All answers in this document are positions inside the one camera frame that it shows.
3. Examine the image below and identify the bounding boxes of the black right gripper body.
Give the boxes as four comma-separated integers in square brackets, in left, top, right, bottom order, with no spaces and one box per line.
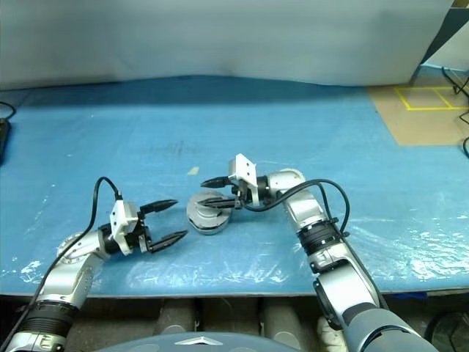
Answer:
[230,182,254,210]

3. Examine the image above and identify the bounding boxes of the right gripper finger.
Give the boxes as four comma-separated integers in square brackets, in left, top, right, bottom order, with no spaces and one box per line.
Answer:
[199,177,230,190]
[199,197,242,210]

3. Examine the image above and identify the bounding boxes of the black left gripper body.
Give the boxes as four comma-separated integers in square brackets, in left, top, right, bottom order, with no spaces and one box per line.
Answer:
[128,213,155,254]

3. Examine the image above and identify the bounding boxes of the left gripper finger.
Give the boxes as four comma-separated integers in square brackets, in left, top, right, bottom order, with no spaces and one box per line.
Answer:
[148,230,189,254]
[139,199,180,214]

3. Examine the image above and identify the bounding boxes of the finned grey motor end cap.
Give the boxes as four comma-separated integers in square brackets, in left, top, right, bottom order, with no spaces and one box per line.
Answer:
[186,192,229,221]

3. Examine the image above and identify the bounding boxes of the silver motor stator housing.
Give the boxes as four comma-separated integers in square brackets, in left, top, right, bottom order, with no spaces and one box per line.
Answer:
[189,210,232,235]

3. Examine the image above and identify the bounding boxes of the blue table mat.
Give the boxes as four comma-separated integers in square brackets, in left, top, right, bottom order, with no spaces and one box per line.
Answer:
[0,75,469,298]

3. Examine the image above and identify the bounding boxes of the grey rounded cylinder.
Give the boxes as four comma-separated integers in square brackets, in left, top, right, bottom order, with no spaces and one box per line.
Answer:
[157,298,199,342]
[262,298,320,342]

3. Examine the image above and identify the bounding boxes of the grey robot torso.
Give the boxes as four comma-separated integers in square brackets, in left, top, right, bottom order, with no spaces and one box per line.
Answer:
[93,331,294,352]

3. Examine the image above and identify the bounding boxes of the white backdrop sheet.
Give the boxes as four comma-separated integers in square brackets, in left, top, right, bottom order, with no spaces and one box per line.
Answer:
[0,0,451,92]

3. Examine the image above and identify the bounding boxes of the small white rounded part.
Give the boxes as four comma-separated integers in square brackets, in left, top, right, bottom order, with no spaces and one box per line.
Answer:
[316,316,346,348]

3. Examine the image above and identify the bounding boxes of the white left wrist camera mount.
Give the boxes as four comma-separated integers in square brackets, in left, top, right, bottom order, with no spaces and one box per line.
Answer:
[108,199,139,257]

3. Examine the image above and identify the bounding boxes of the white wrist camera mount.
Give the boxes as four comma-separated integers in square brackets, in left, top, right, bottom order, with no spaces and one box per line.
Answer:
[108,199,139,257]
[226,153,259,208]

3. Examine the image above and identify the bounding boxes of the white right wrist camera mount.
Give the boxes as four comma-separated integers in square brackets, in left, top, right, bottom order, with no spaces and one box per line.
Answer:
[226,153,259,208]

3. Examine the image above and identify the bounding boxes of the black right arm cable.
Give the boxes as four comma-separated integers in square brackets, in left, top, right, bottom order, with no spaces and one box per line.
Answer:
[243,178,389,309]

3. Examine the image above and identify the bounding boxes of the thin black device cable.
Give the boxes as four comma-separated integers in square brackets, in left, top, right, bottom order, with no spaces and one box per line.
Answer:
[0,101,17,122]

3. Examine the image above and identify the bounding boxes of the black stand with cable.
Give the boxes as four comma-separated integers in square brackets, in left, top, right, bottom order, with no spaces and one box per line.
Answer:
[441,65,469,99]

